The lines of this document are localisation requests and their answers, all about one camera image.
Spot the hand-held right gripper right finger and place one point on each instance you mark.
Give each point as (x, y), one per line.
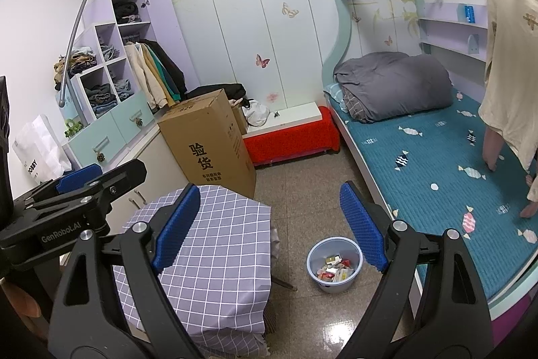
(363, 228)

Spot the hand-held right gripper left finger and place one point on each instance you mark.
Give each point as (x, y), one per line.
(176, 224)

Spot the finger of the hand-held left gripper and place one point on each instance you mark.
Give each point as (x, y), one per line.
(122, 178)
(80, 176)

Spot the pile of small packets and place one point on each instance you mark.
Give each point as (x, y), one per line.
(334, 270)

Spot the light blue plastic basin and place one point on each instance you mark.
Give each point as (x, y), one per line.
(336, 287)

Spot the person's left hand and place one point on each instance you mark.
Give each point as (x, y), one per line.
(29, 304)

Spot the beige low cabinet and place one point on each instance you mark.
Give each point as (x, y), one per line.
(143, 174)

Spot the hanging pinecone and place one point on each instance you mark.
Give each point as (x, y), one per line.
(138, 122)
(101, 157)

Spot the white paper bag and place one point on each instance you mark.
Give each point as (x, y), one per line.
(38, 148)

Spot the stepped storage cabinet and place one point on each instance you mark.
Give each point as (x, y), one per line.
(122, 123)

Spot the grey checked tablecloth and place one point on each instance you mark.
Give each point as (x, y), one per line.
(227, 249)

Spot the dark folded clothes stack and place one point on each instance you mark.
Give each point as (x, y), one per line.
(101, 98)

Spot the tall cardboard box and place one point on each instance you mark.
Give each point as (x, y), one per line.
(206, 148)

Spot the folded jeans stack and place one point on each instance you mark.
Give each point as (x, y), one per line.
(109, 52)
(124, 89)

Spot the black monitor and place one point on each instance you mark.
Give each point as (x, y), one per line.
(3, 115)

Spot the bed with teal sheet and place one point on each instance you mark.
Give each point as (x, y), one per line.
(437, 161)

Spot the cream hanging coat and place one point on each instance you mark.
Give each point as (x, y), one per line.
(138, 77)

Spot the green hanging shirt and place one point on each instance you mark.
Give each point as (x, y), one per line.
(163, 79)

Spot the red covered bench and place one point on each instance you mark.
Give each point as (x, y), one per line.
(294, 144)

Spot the pile of folded clothes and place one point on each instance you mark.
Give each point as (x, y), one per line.
(77, 62)

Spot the black hanging coat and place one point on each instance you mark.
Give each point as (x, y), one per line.
(172, 66)

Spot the plaid pillow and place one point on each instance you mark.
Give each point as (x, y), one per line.
(351, 104)

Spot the white board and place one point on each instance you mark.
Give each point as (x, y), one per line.
(298, 117)

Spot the black bag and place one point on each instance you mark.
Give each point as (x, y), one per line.
(218, 90)

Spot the white plastic bag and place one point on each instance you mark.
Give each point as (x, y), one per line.
(256, 115)

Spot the light blue striped pillow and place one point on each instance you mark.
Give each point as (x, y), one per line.
(335, 96)

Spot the grey quilt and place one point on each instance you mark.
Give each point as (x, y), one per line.
(399, 85)

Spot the pink flower sticker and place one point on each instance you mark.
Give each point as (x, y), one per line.
(273, 96)

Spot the black folded clothes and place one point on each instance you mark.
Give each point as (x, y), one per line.
(127, 10)

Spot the pink butterfly sticker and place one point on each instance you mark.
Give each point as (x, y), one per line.
(262, 61)

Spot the small butterfly sticker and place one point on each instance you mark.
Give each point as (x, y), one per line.
(388, 41)
(356, 17)

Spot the white wardrobe doors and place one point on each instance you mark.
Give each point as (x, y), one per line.
(252, 26)

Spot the cream hanging shirt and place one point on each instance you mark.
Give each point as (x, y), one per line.
(510, 69)

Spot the cream butterfly sticker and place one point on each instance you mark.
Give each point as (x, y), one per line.
(290, 10)

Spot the small blue box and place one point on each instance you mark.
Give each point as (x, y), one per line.
(470, 13)

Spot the pale blue shelf bracket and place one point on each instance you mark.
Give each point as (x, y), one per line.
(473, 44)

